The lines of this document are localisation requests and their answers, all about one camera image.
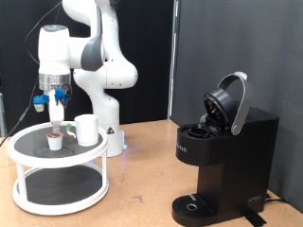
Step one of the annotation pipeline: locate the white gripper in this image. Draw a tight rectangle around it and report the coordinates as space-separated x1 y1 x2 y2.
47 90 66 134

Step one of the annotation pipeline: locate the white mug with green tag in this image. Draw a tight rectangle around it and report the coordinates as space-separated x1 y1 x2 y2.
64 113 100 148

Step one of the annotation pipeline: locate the black Keurig coffee machine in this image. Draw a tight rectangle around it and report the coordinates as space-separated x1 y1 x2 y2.
171 71 280 227

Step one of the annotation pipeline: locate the white two-tier turntable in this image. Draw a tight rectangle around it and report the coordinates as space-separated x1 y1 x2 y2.
7 120 111 217

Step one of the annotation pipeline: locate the grey vertical bar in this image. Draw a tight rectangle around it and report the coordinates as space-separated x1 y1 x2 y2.
0 91 7 138

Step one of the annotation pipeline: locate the dark grey partition panel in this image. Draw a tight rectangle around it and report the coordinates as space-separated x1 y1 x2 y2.
171 0 303 214

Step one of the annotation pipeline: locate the black tape strip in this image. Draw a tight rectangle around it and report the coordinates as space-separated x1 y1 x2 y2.
241 209 268 227

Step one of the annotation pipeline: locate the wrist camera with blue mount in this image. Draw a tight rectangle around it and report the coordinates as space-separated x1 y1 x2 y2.
33 94 50 114

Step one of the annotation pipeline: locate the blue cable clip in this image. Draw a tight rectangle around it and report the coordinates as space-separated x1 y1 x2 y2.
53 88 72 108

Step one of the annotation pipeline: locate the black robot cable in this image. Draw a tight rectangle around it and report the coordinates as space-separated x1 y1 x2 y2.
0 1 63 148

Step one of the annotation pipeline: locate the black power cord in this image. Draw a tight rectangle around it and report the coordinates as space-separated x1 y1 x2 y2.
264 192 288 204

